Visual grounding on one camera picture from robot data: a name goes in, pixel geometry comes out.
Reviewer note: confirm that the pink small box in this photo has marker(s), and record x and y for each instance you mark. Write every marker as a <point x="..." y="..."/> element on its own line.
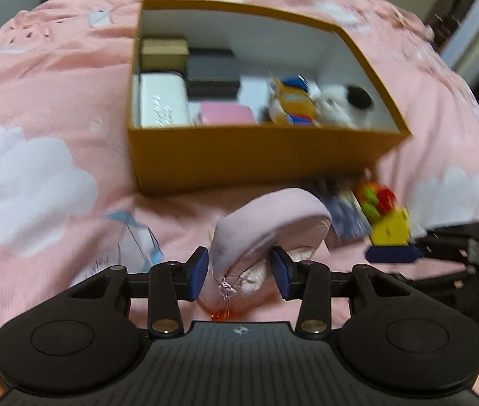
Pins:
<point x="226" y="115"/>

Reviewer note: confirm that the blue photo card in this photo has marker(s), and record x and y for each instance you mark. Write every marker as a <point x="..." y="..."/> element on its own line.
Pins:
<point x="349" y="218"/>

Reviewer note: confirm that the colourful yellow toy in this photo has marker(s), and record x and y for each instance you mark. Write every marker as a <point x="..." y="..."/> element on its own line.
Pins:
<point x="391" y="229"/>

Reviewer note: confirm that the yellow cardboard box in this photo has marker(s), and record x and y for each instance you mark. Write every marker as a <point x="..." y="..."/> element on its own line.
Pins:
<point x="243" y="156"/>

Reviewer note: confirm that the white hard case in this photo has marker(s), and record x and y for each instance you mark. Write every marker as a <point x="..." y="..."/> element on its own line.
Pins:
<point x="163" y="103"/>

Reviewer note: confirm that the pink printed blanket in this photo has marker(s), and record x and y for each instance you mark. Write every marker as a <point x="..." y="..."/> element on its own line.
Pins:
<point x="32" y="93"/>

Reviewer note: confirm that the small gold box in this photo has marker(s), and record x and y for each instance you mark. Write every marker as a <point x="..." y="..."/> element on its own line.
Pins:
<point x="163" y="53"/>

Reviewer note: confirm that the brown plush blue outfit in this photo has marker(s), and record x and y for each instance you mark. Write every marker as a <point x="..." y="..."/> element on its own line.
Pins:
<point x="292" y="101"/>

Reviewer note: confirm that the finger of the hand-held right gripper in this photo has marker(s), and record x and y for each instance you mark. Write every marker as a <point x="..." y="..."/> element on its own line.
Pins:
<point x="467" y="231"/>
<point x="393" y="254"/>

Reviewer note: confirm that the white plush dog black ear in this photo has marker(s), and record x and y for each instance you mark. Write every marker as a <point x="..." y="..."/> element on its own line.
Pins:
<point x="345" y="103"/>

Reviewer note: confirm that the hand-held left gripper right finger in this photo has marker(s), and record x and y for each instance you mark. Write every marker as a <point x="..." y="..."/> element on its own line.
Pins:
<point x="281" y="273"/>

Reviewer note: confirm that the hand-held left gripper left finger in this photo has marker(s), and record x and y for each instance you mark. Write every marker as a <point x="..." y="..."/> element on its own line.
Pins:
<point x="197" y="273"/>

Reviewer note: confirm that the red crochet flower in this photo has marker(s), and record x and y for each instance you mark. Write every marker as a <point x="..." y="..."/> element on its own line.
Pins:
<point x="375" y="196"/>

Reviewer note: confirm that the dark grey box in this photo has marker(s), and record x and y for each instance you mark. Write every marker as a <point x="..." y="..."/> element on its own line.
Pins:
<point x="212" y="72"/>

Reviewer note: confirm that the pink zipper pouch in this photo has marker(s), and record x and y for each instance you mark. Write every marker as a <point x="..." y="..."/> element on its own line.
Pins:
<point x="264" y="228"/>

